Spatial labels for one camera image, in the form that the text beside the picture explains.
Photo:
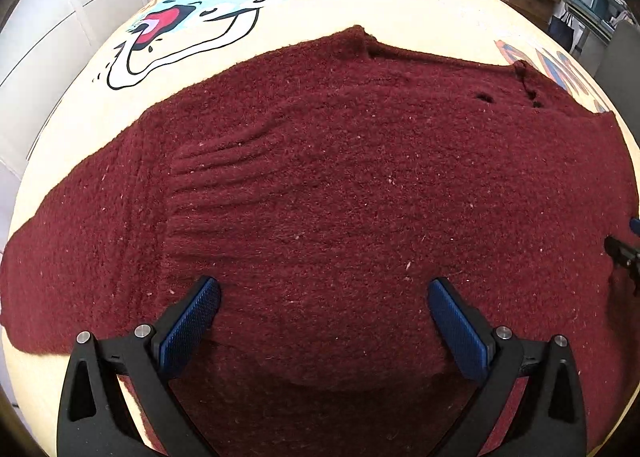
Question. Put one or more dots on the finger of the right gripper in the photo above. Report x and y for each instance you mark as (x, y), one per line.
(624, 256)

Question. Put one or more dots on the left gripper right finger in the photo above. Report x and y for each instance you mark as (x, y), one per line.
(550, 419)

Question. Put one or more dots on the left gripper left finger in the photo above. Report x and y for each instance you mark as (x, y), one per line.
(93, 418)

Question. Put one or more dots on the dark red knitted sweater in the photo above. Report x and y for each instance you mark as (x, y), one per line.
(324, 185)

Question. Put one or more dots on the dark bag by dresser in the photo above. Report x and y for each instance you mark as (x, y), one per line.
(561, 32)

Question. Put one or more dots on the yellow dinosaur print bedsheet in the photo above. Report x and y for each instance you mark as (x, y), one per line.
(169, 45)

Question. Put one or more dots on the white wardrobe doors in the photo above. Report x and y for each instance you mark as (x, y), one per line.
(44, 46)

